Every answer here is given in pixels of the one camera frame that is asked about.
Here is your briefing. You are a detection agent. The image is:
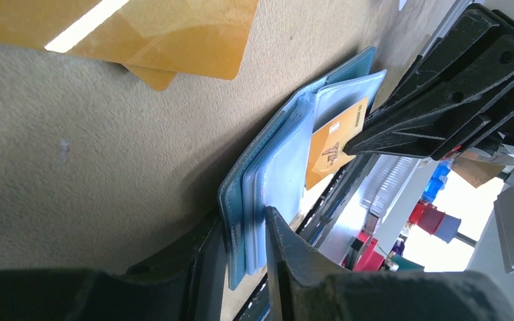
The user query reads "blue leather card holder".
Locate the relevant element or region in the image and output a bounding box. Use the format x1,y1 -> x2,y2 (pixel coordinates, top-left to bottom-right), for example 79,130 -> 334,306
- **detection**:
218,46 -> 386,290

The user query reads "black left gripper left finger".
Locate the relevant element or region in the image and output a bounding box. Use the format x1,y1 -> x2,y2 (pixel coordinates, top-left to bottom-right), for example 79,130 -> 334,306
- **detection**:
0,212 -> 226,320

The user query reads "single orange credit card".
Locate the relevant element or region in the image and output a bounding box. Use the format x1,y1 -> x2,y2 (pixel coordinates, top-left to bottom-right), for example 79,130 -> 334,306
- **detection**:
305,97 -> 369,190

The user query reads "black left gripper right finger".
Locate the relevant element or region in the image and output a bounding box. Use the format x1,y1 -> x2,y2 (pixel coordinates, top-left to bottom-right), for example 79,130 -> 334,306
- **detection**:
265,207 -> 514,320

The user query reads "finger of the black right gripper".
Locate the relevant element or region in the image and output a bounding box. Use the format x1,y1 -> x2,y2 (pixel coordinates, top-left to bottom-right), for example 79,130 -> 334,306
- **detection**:
364,4 -> 501,133
344,35 -> 514,160

